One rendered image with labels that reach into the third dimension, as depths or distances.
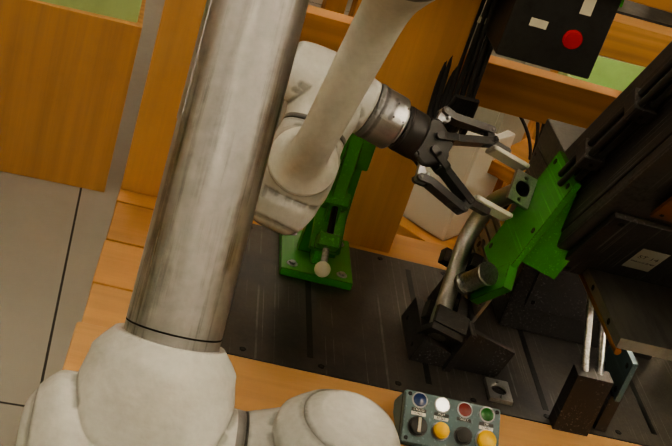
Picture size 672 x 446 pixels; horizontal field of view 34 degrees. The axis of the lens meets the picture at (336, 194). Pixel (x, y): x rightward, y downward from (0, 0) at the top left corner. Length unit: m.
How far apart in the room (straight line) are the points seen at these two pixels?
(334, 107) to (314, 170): 0.13
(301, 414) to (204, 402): 0.10
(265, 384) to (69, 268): 1.88
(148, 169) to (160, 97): 0.15
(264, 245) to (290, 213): 0.41
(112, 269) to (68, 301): 1.48
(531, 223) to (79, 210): 2.27
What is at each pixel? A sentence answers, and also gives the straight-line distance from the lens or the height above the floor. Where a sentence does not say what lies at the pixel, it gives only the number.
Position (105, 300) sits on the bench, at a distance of 1.78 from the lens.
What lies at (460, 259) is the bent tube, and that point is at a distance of 1.86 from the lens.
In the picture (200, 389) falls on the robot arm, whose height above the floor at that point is 1.21.
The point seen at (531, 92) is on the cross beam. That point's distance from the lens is 2.14.
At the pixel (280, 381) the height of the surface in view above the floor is 0.90.
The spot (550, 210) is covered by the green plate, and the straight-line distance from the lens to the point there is 1.73.
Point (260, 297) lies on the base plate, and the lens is 1.85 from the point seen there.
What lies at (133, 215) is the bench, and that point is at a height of 0.88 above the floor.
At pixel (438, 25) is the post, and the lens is 1.97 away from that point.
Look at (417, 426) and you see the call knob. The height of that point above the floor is 0.93.
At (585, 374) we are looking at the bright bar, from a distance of 1.77.
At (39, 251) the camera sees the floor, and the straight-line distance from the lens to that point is 3.53.
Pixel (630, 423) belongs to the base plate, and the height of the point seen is 0.90.
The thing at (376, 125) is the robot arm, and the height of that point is 1.25.
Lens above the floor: 1.87
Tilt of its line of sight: 25 degrees down
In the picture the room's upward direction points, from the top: 18 degrees clockwise
